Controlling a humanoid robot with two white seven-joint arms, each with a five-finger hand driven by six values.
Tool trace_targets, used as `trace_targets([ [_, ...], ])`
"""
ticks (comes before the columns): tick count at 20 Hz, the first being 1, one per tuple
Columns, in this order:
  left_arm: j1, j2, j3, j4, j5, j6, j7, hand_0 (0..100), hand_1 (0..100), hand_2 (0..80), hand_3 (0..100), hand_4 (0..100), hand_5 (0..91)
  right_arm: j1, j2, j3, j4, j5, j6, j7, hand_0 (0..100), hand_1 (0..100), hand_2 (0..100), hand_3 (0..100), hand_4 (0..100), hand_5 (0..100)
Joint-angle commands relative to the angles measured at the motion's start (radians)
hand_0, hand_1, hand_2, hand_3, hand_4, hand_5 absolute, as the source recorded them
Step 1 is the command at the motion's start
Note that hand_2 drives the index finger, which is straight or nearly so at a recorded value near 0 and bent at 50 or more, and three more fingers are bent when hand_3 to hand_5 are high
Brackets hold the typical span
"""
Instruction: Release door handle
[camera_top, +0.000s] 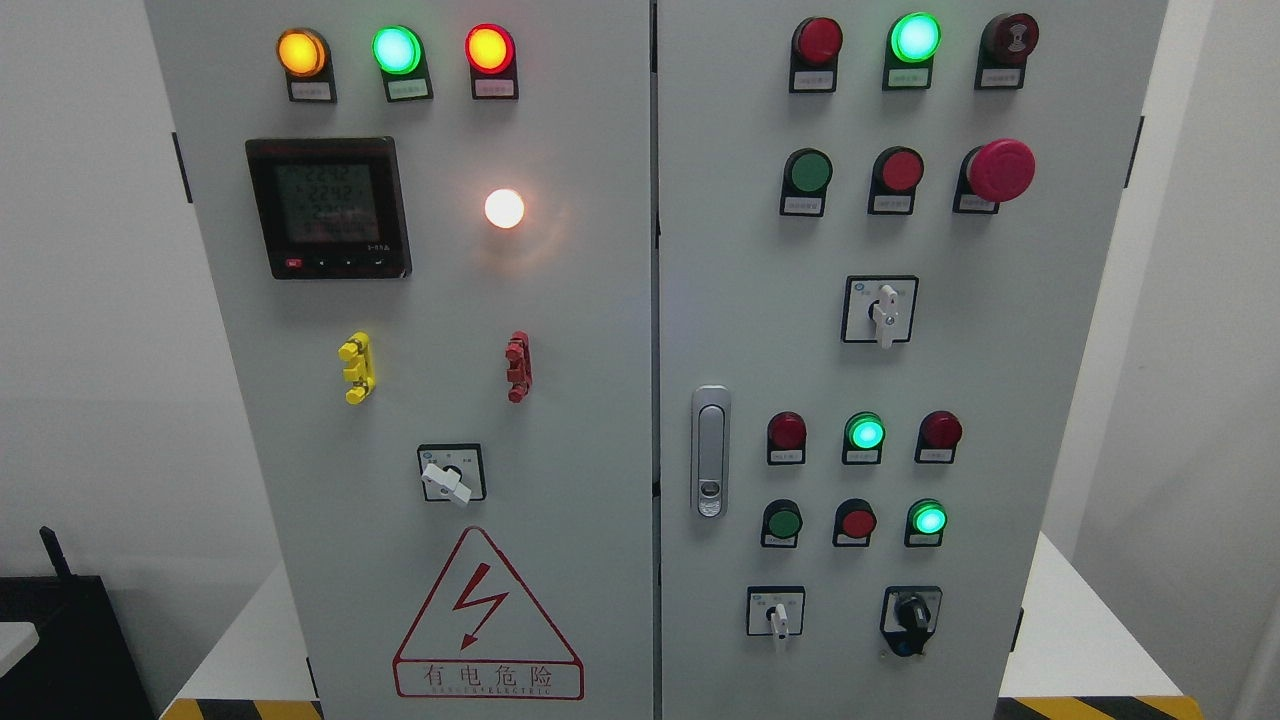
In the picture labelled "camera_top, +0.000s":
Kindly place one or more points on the red push button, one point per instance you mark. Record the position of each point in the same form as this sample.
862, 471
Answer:
854, 524
895, 175

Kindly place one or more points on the red push button lower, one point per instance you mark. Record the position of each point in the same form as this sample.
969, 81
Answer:
854, 524

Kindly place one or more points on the black rotary knob switch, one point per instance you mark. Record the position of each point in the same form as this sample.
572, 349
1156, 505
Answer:
909, 617

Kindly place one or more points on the white selector switch lower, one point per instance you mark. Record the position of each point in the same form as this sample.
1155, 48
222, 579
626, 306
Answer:
775, 612

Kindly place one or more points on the left grey cabinet door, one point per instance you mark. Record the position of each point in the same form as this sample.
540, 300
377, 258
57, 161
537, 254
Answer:
569, 470

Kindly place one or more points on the black digital power meter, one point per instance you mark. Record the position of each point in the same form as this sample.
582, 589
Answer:
330, 208

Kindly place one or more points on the green top indicator light right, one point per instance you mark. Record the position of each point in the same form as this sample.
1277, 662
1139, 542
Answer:
911, 44

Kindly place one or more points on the white selector switch upper right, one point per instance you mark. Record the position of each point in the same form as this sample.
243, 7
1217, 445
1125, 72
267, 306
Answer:
879, 309

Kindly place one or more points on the dark red middle indicator left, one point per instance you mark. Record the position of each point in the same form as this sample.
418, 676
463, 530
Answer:
785, 439

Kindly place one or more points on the black box at left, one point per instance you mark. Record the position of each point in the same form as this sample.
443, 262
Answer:
80, 667

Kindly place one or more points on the yellow indicator light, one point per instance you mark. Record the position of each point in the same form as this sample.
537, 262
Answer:
307, 63

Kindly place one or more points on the white selector switch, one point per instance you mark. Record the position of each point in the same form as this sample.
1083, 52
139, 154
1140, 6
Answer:
775, 612
879, 309

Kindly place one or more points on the red electric warning sticker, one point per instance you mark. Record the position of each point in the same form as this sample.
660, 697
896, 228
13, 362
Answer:
482, 635

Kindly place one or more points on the right grey cabinet door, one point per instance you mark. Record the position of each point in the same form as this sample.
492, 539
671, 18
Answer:
754, 302

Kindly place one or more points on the dark red middle indicator right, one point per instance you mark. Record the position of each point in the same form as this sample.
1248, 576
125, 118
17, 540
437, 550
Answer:
938, 437

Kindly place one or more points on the grey cabinet door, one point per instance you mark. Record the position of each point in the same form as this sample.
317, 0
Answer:
754, 302
569, 470

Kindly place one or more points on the green push button upper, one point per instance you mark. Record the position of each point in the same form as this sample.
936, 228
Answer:
805, 180

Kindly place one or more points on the white lit indicator light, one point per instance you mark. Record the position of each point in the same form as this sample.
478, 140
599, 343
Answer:
504, 208

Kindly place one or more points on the green lit button lower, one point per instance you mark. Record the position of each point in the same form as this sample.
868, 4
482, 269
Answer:
925, 524

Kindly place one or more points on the red emergency stop button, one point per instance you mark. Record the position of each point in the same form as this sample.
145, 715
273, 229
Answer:
995, 172

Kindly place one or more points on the black red buzzer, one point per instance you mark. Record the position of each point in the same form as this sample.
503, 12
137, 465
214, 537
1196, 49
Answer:
1004, 48

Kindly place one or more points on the dark red top indicator light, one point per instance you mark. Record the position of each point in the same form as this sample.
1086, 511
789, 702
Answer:
814, 51

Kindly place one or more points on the red indicator light left door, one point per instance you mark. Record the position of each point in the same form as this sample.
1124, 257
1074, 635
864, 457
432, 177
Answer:
492, 62

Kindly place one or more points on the green middle indicator light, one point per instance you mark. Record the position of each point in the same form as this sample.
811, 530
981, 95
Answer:
863, 439

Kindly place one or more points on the silver door handle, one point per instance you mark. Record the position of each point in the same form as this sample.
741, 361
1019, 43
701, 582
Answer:
710, 450

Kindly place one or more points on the green indicator light left door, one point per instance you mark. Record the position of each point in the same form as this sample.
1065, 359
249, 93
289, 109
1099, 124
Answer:
401, 60

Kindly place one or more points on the red push button upper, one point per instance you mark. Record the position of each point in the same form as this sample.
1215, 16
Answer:
895, 175

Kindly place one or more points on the yellow terminal connector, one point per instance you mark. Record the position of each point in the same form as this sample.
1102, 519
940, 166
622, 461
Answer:
358, 371

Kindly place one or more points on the red terminal connector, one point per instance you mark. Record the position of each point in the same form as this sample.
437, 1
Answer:
519, 371

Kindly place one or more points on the white selector switch left door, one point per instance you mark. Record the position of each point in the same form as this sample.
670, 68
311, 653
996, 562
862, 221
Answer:
452, 473

